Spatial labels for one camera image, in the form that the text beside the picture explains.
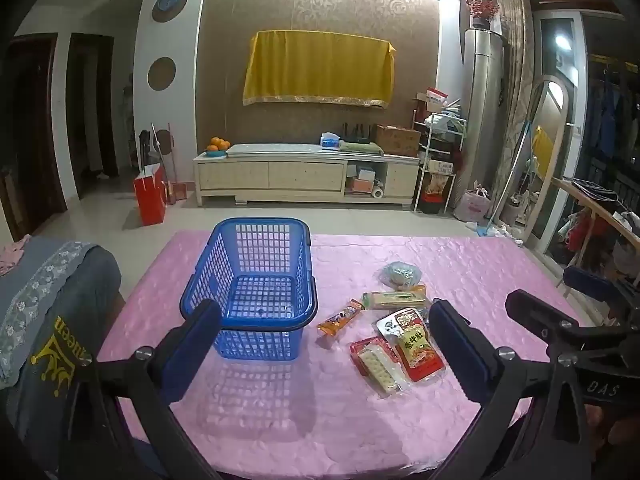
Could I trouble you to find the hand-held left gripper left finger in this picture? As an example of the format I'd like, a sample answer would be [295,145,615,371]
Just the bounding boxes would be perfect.
[75,299,223,480]

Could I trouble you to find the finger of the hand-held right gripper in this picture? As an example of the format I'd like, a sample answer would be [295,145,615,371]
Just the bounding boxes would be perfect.
[505,289,632,357]
[564,265,640,322]

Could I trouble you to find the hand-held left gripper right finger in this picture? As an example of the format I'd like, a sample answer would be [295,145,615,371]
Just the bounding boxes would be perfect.
[429,299,590,480]

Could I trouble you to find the red jerky snack packet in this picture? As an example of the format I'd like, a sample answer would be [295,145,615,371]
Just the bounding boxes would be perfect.
[376,308,447,383]

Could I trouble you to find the yellow green cracker packet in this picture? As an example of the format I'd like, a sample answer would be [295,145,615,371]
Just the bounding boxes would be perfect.
[361,285,430,311]

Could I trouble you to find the red white wafer packet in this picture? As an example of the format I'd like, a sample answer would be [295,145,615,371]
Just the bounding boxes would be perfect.
[350,336,412,395]

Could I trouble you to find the silver green snack packet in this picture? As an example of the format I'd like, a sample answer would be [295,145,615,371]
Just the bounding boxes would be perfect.
[383,261,423,291]

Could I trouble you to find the blue plastic basket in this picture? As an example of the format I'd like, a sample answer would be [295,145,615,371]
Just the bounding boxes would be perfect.
[180,217,319,362]

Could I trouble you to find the orange sausage snack packet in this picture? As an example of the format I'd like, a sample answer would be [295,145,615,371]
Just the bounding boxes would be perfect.
[316,298,365,338]

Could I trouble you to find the wooden drying rack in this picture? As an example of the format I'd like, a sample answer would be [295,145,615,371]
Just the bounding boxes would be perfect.
[550,176,640,301]

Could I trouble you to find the blue mop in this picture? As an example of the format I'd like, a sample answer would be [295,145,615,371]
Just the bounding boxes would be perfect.
[470,120,531,238]

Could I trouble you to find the dark cloth yellow crown print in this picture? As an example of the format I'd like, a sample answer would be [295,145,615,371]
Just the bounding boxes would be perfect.
[15,247,123,461]

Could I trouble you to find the pink bag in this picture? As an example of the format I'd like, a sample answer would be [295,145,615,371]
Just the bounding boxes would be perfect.
[454,185,492,223]

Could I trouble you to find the pink quilted tablecloth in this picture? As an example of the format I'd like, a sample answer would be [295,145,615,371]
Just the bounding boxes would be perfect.
[97,230,596,480]

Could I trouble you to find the red paper bag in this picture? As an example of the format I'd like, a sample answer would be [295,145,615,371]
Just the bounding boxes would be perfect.
[133,164,168,227]

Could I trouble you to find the arched standing mirror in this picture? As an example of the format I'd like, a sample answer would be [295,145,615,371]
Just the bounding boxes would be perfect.
[520,75,571,246]

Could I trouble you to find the hanging clothes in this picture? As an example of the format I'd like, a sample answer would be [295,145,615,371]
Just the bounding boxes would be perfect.
[585,62,640,161]

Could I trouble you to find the grey lace sofa cover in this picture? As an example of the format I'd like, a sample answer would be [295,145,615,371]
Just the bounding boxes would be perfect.
[0,237,101,386]

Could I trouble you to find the white metal shelf rack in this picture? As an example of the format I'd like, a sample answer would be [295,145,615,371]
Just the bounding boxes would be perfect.
[412,95,468,213]

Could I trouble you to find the beige TV cabinet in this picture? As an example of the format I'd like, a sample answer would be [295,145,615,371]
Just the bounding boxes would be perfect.
[193,142,421,207]

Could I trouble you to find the pink garment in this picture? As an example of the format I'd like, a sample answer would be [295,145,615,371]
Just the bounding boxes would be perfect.
[0,240,31,276]

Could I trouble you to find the patterned beige curtain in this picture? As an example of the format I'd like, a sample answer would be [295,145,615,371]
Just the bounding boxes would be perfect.
[492,0,536,211]

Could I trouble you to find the tall grey air conditioner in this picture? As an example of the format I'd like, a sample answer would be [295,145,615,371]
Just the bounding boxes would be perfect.
[452,27,505,196]

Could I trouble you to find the brown cardboard box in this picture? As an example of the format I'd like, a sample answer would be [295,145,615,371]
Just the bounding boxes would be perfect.
[375,124,422,158]

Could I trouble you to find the green folded cushion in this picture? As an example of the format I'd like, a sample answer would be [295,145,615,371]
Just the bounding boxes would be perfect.
[340,141,385,157]

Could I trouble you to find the black router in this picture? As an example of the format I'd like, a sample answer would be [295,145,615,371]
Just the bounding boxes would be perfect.
[341,122,373,144]

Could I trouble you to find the dark wooden door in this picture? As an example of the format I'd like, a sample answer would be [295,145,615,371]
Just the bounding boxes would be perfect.
[5,35,67,233]

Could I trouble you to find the vase of red flowers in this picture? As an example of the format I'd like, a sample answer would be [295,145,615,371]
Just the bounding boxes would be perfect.
[465,0,501,30]

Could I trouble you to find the round brown wall disc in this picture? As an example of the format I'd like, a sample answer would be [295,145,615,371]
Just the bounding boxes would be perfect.
[147,57,177,92]

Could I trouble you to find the yellow wall cloth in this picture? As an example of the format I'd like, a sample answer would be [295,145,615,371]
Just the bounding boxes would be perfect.
[243,30,397,109]

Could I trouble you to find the round blue wall plate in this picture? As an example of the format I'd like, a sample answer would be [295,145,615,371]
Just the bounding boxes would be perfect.
[151,0,188,23]

